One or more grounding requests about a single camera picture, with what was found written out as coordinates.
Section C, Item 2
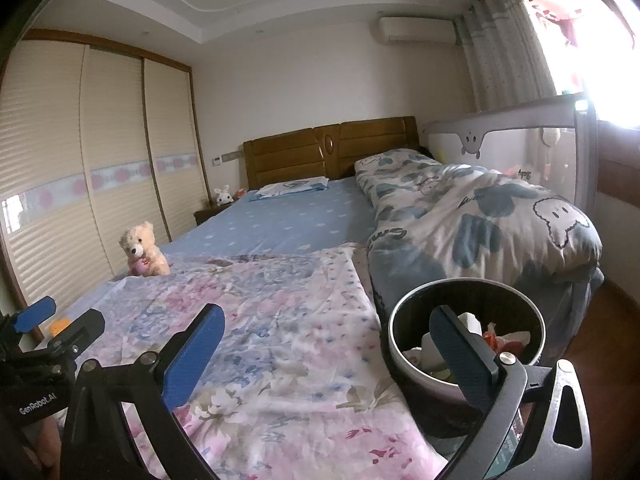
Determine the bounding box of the wooden cabinet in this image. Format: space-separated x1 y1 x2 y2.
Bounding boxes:
595 120 640 206

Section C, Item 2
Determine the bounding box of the cream sliding door wardrobe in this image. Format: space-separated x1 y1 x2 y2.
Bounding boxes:
0 30 211 321

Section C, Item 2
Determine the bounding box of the white air conditioner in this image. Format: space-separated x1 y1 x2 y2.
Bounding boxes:
377 16 458 45

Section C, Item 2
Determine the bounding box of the wooden bed headboard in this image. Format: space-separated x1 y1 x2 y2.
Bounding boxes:
243 116 421 191

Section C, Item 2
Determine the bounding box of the blue patterned pillow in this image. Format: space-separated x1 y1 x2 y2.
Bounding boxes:
248 176 330 202

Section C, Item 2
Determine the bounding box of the blue dotted bed sheet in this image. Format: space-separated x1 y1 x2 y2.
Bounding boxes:
107 177 381 281

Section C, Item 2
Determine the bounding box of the blue and white printed quilt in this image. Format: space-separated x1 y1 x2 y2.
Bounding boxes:
354 150 603 321

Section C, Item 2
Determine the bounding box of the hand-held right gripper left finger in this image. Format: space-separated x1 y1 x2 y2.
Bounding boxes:
60 302 227 480

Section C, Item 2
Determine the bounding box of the grey bed guard rail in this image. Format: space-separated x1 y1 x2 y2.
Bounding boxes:
422 92 601 216

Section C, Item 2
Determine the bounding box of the white and black bin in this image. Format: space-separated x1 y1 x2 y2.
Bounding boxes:
387 277 547 441

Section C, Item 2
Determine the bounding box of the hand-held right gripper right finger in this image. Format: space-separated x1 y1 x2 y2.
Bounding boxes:
429 305 593 480

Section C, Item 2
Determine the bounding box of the dark wooden nightstand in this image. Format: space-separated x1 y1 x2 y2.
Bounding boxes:
194 202 236 226

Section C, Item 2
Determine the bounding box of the grey patterned curtain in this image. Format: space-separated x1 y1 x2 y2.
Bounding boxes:
452 0 558 113

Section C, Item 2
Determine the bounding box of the bright window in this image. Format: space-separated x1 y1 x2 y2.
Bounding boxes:
520 0 640 131

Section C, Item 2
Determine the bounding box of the white paper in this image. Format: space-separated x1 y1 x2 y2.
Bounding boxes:
500 330 533 356

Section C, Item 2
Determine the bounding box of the cream teddy bear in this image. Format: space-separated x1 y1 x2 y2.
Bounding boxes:
118 221 172 278

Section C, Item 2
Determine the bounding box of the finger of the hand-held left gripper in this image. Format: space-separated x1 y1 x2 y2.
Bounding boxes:
0 296 57 359
30 308 106 368

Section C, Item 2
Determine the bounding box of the pink floral blanket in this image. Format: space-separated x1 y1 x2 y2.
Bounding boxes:
60 247 451 480

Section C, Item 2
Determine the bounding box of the person's left hand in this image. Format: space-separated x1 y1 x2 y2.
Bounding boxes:
37 412 64 468

